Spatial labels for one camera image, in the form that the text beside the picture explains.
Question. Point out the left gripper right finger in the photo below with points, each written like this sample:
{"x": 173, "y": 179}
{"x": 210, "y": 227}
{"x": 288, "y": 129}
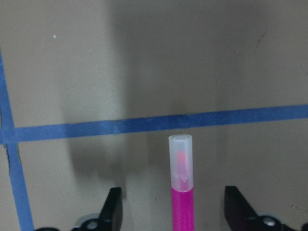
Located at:
{"x": 237, "y": 210}

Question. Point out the pink highlighter pen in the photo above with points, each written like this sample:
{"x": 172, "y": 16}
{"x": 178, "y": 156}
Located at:
{"x": 181, "y": 175}

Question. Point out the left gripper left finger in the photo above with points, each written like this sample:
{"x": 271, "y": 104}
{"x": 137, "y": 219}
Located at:
{"x": 111, "y": 215}

